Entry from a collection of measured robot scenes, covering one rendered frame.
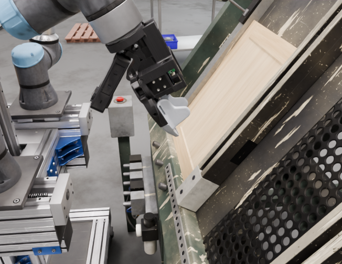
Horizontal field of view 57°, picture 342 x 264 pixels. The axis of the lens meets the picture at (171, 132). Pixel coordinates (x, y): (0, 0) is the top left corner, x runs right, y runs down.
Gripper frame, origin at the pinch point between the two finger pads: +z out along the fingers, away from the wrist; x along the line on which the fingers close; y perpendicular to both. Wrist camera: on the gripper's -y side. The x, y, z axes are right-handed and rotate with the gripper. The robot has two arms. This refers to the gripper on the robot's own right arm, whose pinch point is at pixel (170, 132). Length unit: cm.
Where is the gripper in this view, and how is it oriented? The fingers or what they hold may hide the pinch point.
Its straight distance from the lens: 60.2
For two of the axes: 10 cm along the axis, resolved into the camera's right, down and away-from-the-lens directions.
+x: -0.8, -5.3, 8.4
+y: 8.8, -4.3, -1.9
